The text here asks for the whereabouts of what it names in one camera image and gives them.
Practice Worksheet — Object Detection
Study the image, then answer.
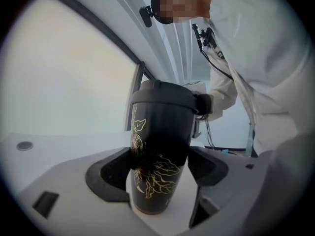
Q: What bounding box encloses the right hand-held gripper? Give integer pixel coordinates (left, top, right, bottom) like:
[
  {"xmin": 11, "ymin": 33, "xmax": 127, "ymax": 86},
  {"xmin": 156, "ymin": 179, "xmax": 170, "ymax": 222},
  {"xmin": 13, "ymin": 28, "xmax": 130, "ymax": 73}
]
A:
[{"xmin": 183, "ymin": 81, "xmax": 214, "ymax": 139}]

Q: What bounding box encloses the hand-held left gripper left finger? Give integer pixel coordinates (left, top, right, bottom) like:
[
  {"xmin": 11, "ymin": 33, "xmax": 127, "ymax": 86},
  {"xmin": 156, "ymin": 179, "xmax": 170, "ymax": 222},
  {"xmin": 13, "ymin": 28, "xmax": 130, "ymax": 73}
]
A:
[{"xmin": 19, "ymin": 146, "xmax": 158, "ymax": 236}]

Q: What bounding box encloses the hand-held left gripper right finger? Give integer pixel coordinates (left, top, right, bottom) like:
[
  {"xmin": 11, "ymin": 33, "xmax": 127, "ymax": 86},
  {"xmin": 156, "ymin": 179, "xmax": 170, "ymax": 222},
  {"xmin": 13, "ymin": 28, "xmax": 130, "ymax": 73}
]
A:
[{"xmin": 187, "ymin": 146, "xmax": 272, "ymax": 236}]

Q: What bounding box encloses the black tumbler with gold pattern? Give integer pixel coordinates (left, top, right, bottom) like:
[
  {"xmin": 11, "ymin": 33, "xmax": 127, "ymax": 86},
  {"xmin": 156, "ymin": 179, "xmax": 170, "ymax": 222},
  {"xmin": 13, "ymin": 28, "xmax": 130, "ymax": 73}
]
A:
[{"xmin": 129, "ymin": 102, "xmax": 196, "ymax": 216}]

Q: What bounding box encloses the person's right forearm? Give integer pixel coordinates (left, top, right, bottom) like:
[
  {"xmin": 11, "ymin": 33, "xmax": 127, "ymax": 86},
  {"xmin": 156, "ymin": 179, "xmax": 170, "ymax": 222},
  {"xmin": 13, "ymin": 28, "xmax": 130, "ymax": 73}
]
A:
[{"xmin": 208, "ymin": 69, "xmax": 239, "ymax": 122}]

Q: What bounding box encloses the black chest-mounted device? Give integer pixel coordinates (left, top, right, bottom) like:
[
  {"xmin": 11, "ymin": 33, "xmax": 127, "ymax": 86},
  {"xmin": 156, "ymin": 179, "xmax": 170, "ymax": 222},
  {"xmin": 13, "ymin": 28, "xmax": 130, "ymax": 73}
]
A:
[{"xmin": 191, "ymin": 23, "xmax": 218, "ymax": 54}]

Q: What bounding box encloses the round grey table grommet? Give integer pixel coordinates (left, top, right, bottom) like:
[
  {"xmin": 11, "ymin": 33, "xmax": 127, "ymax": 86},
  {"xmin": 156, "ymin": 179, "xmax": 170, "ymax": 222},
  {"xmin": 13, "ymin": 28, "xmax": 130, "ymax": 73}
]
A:
[{"xmin": 16, "ymin": 141, "xmax": 34, "ymax": 151}]

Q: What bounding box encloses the person's torso white jacket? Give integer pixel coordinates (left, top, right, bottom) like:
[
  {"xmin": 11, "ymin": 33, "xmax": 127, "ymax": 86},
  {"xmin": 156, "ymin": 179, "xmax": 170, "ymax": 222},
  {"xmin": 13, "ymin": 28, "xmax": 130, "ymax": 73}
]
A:
[{"xmin": 201, "ymin": 0, "xmax": 315, "ymax": 157}]

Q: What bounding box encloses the person's head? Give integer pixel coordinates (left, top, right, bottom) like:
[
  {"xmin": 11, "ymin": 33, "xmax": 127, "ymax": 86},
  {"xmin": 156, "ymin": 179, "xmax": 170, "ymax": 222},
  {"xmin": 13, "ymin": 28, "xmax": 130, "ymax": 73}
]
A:
[{"xmin": 150, "ymin": 0, "xmax": 214, "ymax": 26}]

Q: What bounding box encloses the black framed window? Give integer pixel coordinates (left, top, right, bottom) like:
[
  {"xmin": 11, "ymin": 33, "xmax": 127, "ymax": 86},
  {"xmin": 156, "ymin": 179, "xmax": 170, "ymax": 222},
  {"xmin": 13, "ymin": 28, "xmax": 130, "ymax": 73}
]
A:
[{"xmin": 0, "ymin": 0, "xmax": 148, "ymax": 137}]

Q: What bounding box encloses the black head-mounted camera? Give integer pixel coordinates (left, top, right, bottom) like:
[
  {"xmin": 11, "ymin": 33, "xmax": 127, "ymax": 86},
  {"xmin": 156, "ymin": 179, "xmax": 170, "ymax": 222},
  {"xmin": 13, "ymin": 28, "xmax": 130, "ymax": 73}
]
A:
[{"xmin": 139, "ymin": 5, "xmax": 155, "ymax": 28}]

